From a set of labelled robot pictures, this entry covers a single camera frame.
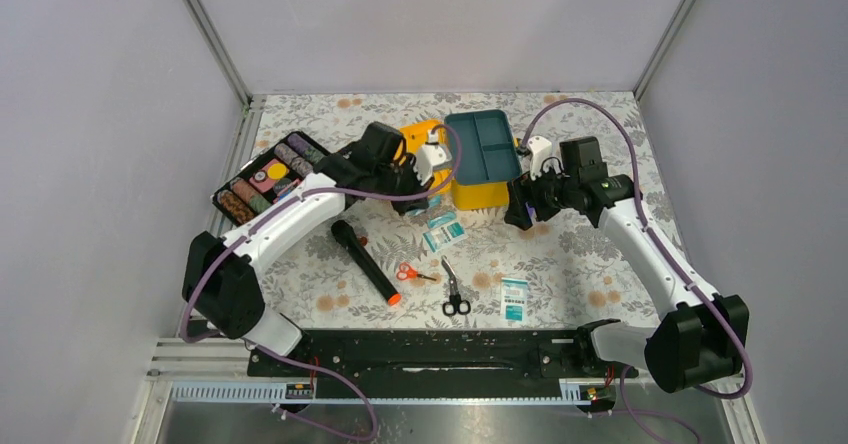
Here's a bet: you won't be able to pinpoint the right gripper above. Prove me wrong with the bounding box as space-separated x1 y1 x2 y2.
503 158 578 231

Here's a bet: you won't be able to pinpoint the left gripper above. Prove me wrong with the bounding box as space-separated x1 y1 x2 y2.
375 154 436 217

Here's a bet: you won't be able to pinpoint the yellow plastic kit box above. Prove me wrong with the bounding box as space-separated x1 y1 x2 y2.
395 119 507 210

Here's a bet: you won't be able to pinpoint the teal plastic tray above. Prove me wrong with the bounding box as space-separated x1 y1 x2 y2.
444 109 521 182

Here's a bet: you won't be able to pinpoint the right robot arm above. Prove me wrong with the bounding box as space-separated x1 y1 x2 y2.
504 136 752 399

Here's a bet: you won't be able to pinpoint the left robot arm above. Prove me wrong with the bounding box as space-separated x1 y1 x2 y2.
180 122 461 375

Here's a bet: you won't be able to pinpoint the purple cylindrical tube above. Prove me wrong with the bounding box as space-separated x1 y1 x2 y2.
520 203 534 230

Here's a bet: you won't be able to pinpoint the teal gauze packet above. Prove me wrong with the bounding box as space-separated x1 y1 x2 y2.
423 212 468 253

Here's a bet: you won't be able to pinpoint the black flashlight orange tip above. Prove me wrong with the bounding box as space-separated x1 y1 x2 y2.
331 220 402 306

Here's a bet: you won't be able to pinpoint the teal dressing packet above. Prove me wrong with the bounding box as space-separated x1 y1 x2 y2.
501 277 529 322

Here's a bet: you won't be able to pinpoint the black bandage shears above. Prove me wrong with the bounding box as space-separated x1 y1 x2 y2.
441 257 471 317

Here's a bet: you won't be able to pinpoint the black poker chip case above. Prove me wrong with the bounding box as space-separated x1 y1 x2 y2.
211 131 330 225

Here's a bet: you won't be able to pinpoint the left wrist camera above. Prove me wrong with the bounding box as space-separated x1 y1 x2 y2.
413 142 454 185

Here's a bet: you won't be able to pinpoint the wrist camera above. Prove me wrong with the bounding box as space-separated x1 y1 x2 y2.
518 136 553 180
413 142 454 185

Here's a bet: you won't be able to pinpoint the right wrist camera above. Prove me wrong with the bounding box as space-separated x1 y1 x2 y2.
518 136 553 180

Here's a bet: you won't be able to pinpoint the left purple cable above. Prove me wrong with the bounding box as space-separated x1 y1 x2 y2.
178 122 464 442

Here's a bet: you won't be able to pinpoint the purple cable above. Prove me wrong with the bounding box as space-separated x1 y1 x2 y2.
178 122 464 442
519 97 755 444

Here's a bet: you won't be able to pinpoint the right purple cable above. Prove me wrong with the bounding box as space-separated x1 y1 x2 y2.
519 97 755 444

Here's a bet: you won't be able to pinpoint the orange handled small scissors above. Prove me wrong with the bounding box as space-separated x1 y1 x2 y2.
395 262 436 282

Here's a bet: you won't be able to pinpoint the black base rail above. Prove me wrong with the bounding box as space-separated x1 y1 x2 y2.
247 329 638 405

